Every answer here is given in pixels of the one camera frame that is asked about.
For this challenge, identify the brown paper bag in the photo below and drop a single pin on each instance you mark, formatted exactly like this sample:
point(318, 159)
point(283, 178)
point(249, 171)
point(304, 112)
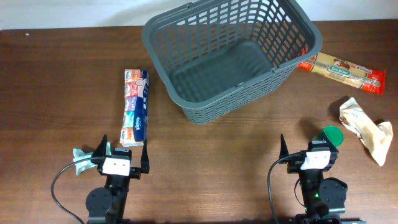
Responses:
point(376, 138)

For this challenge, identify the small teal tissue packet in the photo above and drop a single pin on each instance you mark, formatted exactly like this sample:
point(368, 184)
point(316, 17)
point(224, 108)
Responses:
point(85, 165)

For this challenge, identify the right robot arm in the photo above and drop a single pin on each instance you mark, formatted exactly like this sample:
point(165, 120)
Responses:
point(323, 198)

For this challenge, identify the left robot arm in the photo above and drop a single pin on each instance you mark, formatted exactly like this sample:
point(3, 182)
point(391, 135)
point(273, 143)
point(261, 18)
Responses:
point(107, 204)

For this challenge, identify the grey plastic shopping basket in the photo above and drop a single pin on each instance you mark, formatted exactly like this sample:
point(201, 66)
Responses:
point(217, 56)

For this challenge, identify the green lidded small jar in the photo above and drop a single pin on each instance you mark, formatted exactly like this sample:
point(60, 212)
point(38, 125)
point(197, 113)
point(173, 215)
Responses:
point(334, 135)

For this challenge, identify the Kleenex tissue multipack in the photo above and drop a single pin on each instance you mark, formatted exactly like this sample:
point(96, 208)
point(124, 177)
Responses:
point(136, 90)

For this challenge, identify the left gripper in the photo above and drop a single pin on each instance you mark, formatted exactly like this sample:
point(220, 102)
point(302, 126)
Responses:
point(135, 172)

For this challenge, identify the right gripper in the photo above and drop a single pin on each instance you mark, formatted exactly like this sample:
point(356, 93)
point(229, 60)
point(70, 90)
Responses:
point(295, 164)

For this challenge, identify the San Remo spaghetti packet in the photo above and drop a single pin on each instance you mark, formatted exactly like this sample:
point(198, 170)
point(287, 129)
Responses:
point(366, 79)

